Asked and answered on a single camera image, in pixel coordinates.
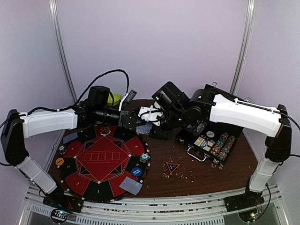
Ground green bowl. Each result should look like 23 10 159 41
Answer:
107 93 121 107

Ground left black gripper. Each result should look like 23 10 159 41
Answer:
95 105 145 129

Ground white round button in case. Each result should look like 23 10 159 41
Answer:
206 131 215 138

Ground black poker chip case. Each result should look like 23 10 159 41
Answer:
175 84 243 169

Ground poker chip row two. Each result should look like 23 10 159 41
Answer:
217 135 236 161

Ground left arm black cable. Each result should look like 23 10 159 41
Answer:
0 69 131 132

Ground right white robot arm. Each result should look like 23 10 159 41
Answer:
152 82 292 207

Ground blue small blind button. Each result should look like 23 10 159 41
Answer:
131 167 143 177

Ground red black triangle token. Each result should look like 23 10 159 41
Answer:
166 162 180 174

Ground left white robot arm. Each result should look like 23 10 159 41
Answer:
0 86 136 208

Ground left aluminium post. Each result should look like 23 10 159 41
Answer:
49 0 77 103

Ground chrome case handle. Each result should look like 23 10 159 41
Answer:
186 146 208 163

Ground boxed card deck in case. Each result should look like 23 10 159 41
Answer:
194 137 214 151

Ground teal poker chip stack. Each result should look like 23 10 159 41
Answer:
140 153 150 163

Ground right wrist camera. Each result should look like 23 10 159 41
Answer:
138 105 163 123

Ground single blue playing card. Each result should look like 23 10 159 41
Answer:
63 132 78 144

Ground aluminium front rail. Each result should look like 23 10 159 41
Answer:
17 185 290 225

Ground aluminium post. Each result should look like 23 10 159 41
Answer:
230 0 256 95
49 0 77 103

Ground right aluminium post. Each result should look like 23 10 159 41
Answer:
230 0 256 95

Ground right arm base board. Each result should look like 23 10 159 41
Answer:
224 194 265 223

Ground clear dealer button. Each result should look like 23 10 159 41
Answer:
99 127 111 136

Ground blue playing card deck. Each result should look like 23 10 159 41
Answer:
136 123 153 135

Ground orange big blind button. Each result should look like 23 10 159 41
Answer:
55 157 64 166

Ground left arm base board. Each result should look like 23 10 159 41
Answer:
43 195 83 224

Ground small poker chip stack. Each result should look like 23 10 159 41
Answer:
59 146 66 155

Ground round red black poker mat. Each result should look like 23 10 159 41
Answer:
56 126 150 203

